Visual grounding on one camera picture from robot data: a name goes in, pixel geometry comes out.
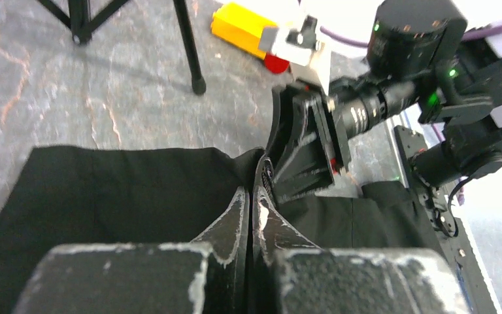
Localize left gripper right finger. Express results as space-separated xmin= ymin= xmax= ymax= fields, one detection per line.
xmin=252 ymin=186 xmax=320 ymax=313

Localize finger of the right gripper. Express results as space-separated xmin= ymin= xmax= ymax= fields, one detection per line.
xmin=266 ymin=84 xmax=303 ymax=163
xmin=272 ymin=93 xmax=334 ymax=203

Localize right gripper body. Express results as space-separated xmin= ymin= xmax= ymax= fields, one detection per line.
xmin=325 ymin=80 xmax=418 ymax=173

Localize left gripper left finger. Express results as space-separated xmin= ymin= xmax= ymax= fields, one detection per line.
xmin=191 ymin=186 xmax=249 ymax=313

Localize black zip jacket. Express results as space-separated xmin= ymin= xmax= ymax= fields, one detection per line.
xmin=0 ymin=147 xmax=441 ymax=313

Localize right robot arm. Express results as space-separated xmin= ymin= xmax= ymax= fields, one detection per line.
xmin=259 ymin=1 xmax=502 ymax=237

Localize yellow red toy block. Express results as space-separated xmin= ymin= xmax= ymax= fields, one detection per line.
xmin=210 ymin=2 xmax=290 ymax=75

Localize black tripod stand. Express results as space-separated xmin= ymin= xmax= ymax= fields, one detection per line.
xmin=36 ymin=0 xmax=208 ymax=96

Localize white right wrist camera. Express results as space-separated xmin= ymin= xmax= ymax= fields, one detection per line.
xmin=259 ymin=15 xmax=332 ymax=96

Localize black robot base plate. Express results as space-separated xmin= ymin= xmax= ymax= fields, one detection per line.
xmin=393 ymin=126 xmax=501 ymax=313

